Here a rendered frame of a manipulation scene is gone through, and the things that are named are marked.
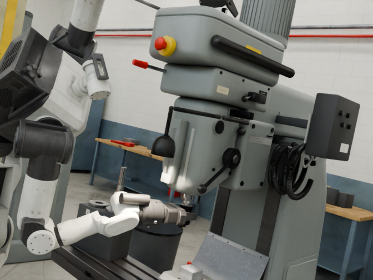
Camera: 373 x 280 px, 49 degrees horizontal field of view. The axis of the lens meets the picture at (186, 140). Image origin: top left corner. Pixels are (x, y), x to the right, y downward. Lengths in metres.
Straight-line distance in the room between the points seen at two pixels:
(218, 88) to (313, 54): 4.85
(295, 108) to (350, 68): 4.14
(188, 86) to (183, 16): 0.22
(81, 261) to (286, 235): 0.82
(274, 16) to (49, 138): 0.90
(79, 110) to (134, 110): 6.95
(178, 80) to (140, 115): 6.76
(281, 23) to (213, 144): 0.53
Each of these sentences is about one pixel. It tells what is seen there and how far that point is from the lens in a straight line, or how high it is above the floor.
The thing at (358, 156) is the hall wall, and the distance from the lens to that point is 5.59.
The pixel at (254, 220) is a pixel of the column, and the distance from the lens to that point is 1.72.
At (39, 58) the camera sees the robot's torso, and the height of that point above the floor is 1.65.
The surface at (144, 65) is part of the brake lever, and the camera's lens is 1.32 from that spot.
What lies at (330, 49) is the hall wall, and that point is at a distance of 5.98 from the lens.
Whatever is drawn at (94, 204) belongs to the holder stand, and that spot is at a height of 1.12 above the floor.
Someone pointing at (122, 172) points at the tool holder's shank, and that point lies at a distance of 1.73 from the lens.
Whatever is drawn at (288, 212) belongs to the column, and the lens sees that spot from 1.67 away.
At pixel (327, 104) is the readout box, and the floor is 1.69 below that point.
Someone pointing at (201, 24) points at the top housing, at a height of 1.83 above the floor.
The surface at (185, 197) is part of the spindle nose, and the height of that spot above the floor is 1.29.
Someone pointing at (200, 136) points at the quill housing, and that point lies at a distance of 1.30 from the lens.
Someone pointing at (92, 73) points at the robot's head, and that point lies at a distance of 1.28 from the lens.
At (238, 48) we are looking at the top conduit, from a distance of 1.25.
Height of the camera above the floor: 1.56
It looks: 3 degrees down
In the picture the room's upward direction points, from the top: 11 degrees clockwise
